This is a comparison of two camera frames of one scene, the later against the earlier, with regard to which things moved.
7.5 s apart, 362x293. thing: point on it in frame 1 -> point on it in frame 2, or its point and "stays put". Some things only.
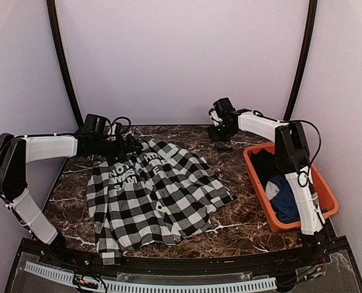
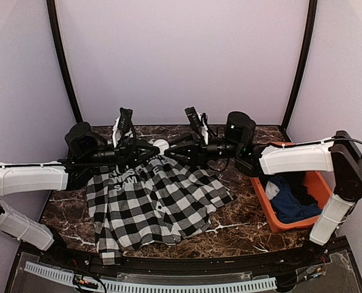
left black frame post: x=54 y=15 stays put
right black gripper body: x=223 y=132 -> x=200 y=155
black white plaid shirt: x=162 y=195 stays put
